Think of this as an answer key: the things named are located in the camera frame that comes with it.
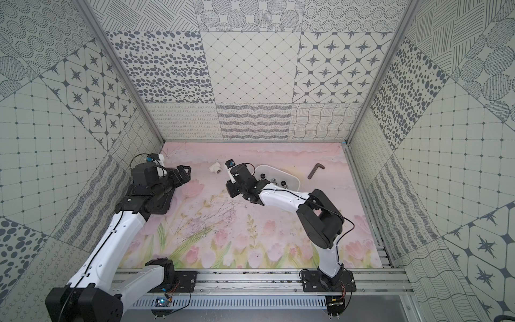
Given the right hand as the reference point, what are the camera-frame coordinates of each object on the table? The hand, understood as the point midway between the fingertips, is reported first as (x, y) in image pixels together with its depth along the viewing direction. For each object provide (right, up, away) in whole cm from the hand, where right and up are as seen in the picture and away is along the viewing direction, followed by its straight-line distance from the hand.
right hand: (233, 182), depth 90 cm
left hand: (-20, +7, -11) cm, 24 cm away
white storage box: (+21, +1, +11) cm, 24 cm away
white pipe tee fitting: (-12, +6, +15) cm, 20 cm away
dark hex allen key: (+42, +5, +18) cm, 46 cm away
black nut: (+13, +2, +14) cm, 20 cm away
